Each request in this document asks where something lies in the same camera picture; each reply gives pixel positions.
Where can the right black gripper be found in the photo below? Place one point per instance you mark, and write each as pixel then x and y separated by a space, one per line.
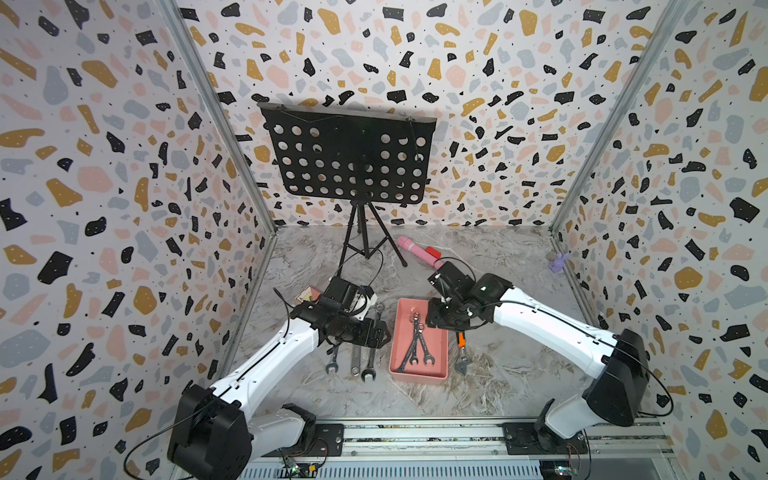
pixel 431 317

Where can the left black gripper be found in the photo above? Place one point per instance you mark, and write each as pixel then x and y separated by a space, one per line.
pixel 365 337

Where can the long silver combination wrench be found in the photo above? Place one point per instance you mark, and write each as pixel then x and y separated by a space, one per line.
pixel 355 363

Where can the medium silver combination wrench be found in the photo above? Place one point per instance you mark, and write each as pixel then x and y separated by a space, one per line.
pixel 332 366

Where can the orange handled adjustable wrench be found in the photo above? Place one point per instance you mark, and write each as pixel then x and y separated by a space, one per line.
pixel 463 361

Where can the large silver combination wrench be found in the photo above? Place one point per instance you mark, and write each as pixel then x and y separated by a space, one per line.
pixel 369 373

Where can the smallest silver combination wrench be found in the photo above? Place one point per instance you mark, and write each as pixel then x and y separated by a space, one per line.
pixel 410 357

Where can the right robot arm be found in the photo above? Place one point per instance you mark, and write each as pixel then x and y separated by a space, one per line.
pixel 616 363

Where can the small silver combination wrench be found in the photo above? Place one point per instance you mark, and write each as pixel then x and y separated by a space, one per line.
pixel 428 358

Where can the pink plastic storage box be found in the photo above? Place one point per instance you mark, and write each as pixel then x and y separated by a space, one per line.
pixel 419 354

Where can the small pink card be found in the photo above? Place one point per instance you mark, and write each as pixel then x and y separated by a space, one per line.
pixel 310 294

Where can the red small object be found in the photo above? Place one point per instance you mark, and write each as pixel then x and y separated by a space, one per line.
pixel 433 252

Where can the pink handheld microphone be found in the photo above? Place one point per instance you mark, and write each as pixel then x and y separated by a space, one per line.
pixel 408 245

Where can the small purple toy figure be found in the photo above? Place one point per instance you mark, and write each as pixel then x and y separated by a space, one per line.
pixel 557 261

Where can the black perforated music stand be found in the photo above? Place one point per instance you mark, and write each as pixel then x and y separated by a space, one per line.
pixel 363 157

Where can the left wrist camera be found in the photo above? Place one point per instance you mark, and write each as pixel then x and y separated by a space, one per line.
pixel 364 300

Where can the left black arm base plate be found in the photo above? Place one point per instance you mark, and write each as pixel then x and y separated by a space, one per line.
pixel 319 440

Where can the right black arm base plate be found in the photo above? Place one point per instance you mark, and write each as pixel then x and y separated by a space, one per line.
pixel 522 438

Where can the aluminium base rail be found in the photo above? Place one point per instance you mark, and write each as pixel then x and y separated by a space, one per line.
pixel 471 448

